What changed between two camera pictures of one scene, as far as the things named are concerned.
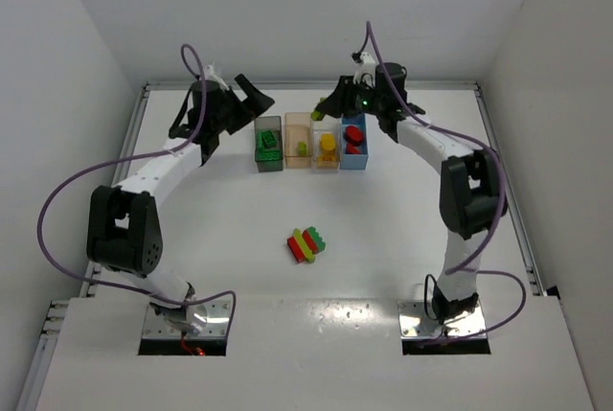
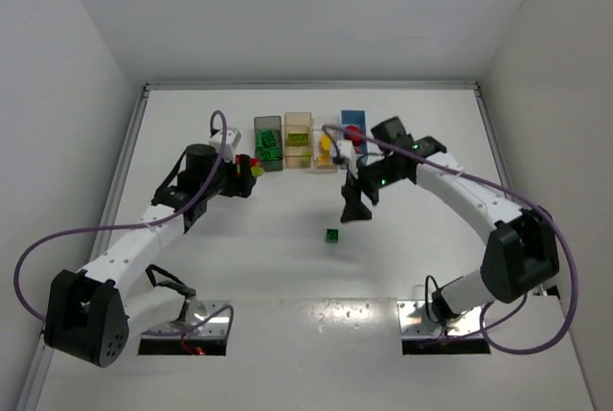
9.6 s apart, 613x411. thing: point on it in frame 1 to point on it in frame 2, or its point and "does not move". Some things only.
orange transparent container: (297, 128) does not move
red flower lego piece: (353, 135) does not move
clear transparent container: (327, 145) does not move
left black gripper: (235, 105) to (243, 181)
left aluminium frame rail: (130, 136) does not move
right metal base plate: (415, 323) does not move
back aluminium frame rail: (325, 84) does not move
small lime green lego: (302, 148) to (306, 160)
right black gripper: (342, 99) to (359, 189)
